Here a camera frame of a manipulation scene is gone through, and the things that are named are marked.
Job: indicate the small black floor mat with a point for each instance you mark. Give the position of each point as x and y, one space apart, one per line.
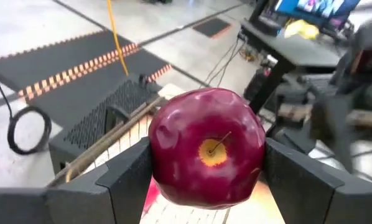
211 27

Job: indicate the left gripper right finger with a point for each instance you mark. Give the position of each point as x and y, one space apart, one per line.
298 193

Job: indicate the white round plate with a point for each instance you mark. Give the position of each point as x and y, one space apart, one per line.
186 216

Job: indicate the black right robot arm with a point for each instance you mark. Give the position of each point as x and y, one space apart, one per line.
344 84

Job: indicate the black side desk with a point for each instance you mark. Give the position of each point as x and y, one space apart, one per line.
298 49

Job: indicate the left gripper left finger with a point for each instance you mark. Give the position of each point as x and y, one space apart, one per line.
120 193

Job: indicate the dark maroon apple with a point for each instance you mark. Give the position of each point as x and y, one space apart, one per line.
189 155

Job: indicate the black floor mat striped edges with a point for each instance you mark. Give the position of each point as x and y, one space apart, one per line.
80 93

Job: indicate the desk monitor screen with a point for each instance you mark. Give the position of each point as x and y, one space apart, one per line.
316 6

